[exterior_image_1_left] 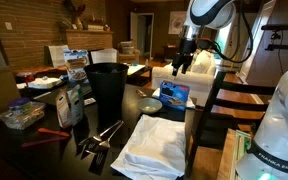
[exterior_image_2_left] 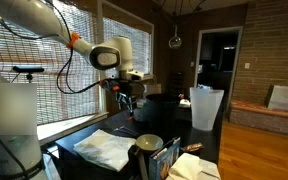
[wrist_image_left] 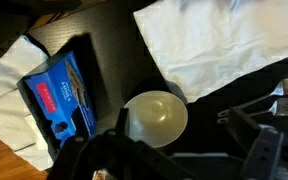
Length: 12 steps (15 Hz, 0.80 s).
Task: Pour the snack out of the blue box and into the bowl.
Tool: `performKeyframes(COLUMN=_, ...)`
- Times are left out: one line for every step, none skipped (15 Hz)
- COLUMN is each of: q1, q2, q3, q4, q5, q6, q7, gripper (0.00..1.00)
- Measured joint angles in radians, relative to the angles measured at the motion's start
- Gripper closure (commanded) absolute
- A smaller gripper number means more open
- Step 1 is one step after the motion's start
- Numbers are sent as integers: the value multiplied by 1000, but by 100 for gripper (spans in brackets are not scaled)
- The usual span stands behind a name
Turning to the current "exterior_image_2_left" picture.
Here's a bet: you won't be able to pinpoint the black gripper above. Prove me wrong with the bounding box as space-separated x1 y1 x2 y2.
107 78 146 115

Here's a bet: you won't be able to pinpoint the blue snack box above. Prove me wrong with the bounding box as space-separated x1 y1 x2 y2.
148 136 182 180

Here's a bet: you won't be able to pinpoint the grey ceramic bowl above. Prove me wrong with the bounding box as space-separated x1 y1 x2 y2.
135 133 165 155

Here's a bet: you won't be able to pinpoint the brown wrapped snack bar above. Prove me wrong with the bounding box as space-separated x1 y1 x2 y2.
182 142 205 153

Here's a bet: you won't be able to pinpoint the metal serving tongs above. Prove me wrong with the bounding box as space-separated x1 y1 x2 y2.
111 125 139 138

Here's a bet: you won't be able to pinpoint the large folded white cloth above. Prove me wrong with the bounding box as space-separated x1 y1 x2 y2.
72 128 137 173

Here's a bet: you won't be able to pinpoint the narrow bamboo window blind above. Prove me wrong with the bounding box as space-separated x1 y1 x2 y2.
102 16 152 80

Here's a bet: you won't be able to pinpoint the dark wooden rack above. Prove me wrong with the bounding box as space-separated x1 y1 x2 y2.
168 71 185 98

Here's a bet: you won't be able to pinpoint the white flat dish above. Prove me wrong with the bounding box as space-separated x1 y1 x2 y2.
178 98 192 109

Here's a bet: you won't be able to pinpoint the dark wooden chair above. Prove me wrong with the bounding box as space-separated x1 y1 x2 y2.
127 144 150 180

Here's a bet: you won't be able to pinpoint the wide bamboo window blind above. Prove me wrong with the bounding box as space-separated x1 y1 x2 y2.
0 0 101 127

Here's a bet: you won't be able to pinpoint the hanging glass ball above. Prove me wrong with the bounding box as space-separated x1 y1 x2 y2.
168 23 183 50

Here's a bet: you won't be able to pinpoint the translucent white plastic bin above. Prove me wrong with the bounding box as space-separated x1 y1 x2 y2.
189 86 225 132

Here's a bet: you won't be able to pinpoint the small white napkin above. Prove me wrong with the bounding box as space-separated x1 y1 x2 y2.
166 152 222 180

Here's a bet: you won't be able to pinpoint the black chandelier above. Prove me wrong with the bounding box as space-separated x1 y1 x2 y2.
153 0 207 26

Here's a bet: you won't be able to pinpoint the brick hearth ledge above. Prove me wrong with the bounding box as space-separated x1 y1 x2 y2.
228 99 288 140

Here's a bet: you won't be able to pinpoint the white paper bag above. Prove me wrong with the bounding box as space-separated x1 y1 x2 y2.
266 84 288 113

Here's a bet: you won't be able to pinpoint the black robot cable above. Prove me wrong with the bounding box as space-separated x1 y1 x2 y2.
44 0 119 95

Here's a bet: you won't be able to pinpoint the white door frame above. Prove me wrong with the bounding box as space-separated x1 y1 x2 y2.
193 26 244 114

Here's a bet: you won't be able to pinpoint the black camera on tripod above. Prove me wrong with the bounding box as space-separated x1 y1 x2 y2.
11 65 46 84

